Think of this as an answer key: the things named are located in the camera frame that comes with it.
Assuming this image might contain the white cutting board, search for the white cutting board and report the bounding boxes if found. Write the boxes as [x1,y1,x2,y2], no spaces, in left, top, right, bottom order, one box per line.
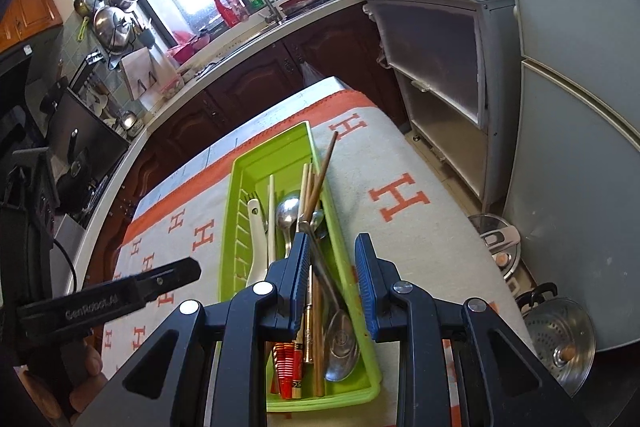
[121,47,168,94]

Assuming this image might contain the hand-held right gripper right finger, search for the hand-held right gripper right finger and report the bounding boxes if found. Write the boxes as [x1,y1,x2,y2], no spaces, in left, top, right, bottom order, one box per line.
[354,232,581,427]

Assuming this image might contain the white shelf cabinet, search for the white shelf cabinet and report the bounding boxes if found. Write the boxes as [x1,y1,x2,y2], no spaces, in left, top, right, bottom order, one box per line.
[357,0,517,214]

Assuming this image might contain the clear plastic bag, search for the clear plastic bag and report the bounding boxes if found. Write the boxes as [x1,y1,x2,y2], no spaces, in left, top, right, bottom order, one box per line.
[297,59,326,84]

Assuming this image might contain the brown wooden base cabinets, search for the brown wooden base cabinets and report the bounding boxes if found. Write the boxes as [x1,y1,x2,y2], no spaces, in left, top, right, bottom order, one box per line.
[105,2,411,258]

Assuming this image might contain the black countertop appliance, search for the black countertop appliance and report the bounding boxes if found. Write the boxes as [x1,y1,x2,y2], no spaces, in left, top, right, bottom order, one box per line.
[45,77,133,228]

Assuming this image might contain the white ceramic spoon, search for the white ceramic spoon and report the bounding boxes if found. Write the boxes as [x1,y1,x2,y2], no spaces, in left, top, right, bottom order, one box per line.
[245,199,271,288]

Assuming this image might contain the steel steamer pot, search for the steel steamer pot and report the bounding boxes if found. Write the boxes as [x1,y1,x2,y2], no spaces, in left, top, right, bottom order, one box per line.
[515,282,598,399]

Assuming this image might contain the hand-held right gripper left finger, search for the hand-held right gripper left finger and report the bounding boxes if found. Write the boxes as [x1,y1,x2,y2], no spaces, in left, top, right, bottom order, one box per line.
[87,232,313,427]

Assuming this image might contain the pink plastic basin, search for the pink plastic basin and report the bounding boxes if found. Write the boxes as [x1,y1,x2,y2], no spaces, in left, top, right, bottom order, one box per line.
[167,34,211,65]

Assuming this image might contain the brown wooden chopstick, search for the brown wooden chopstick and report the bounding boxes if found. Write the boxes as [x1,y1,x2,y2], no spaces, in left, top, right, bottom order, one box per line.
[306,131,340,214]
[307,163,323,220]

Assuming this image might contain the black cable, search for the black cable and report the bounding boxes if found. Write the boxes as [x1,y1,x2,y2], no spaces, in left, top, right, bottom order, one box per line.
[51,234,78,295]

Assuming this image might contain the red spray bottle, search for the red spray bottle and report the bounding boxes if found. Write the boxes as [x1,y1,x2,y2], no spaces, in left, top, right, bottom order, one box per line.
[211,0,246,28]

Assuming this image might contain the green plastic utensil tray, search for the green plastic utensil tray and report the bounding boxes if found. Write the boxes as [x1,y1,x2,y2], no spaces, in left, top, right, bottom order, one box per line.
[217,121,383,413]

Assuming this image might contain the orange wooden wall cabinet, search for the orange wooden wall cabinet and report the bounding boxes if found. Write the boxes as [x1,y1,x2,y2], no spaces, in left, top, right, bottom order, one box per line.
[0,0,64,54]

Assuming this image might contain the small steel teaspoon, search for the small steel teaspoon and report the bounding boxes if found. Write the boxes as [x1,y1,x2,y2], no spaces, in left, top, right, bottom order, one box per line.
[306,208,326,238]

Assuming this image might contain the long-handled steel spoon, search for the long-handled steel spoon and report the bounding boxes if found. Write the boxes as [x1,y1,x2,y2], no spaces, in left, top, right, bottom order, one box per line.
[298,221,360,383]

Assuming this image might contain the white kitchen countertop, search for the white kitchen countertop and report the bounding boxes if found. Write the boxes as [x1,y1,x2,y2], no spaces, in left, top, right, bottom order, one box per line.
[65,0,371,290]

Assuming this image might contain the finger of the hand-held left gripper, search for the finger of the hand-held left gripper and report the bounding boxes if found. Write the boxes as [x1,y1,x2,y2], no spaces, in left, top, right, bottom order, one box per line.
[16,256,202,344]

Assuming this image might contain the orange and white printed blanket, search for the orange and white printed blanket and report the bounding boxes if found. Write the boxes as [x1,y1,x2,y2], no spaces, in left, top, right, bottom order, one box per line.
[100,89,526,427]

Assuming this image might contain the grey refrigerator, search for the grey refrigerator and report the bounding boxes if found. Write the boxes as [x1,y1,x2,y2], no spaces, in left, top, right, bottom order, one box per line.
[486,0,640,354]

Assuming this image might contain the large steel serving spoon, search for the large steel serving spoon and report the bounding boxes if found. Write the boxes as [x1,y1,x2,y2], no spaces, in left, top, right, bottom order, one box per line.
[275,193,302,260]

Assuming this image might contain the person's left hand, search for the person's left hand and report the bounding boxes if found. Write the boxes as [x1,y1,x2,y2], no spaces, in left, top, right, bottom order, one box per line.
[24,338,109,414]

